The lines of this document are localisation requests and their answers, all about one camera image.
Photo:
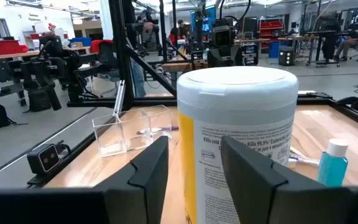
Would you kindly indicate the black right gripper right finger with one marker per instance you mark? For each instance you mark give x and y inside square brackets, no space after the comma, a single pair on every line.
[253,186]

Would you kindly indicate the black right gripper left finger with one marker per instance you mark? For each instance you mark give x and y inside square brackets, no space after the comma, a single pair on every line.
[141,186]

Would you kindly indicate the yellow disinfecting wipes canister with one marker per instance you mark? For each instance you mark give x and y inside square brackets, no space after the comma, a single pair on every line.
[238,102]
[181,46]

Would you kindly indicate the clear acrylic organizer box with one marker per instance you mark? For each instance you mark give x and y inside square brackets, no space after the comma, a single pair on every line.
[110,140]

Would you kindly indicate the purple white toothbrush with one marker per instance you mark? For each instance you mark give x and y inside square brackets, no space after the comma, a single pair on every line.
[163,128]
[119,96]
[306,160]

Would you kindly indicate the black computer tower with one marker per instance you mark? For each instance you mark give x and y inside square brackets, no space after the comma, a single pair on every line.
[250,54]
[286,56]

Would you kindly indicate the blue monitor screen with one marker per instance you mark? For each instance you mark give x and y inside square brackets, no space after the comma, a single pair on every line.
[208,21]

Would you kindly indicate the neighbouring wooden robot table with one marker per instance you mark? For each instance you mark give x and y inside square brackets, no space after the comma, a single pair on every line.
[179,66]

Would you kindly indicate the blue barrel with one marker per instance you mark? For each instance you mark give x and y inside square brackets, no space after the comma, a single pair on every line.
[273,49]

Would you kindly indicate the person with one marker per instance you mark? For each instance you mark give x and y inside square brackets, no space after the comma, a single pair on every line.
[138,77]
[173,37]
[357,34]
[183,28]

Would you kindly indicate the red shelf rack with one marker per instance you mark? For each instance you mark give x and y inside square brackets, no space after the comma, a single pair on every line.
[270,29]

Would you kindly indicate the black standing desk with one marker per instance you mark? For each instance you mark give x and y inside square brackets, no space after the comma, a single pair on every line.
[322,46]

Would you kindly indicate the office chair with red jacket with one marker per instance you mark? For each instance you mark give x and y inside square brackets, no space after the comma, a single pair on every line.
[104,53]

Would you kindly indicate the blue storage bin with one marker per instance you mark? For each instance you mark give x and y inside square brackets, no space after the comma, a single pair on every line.
[81,41]

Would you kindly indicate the long wooden workbench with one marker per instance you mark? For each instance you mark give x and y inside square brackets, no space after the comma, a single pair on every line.
[26,53]

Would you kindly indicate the red storage bin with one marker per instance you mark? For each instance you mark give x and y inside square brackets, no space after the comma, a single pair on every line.
[5,47]

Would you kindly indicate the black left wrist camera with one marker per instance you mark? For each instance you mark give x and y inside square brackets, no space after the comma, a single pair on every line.
[222,37]

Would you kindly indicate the black aluminium table frame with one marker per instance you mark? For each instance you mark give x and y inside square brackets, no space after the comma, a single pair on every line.
[104,102]

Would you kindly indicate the small black table-level camera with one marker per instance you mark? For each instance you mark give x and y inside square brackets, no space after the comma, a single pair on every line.
[47,158]

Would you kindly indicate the black frame upright post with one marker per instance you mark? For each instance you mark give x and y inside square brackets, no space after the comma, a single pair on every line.
[120,62]

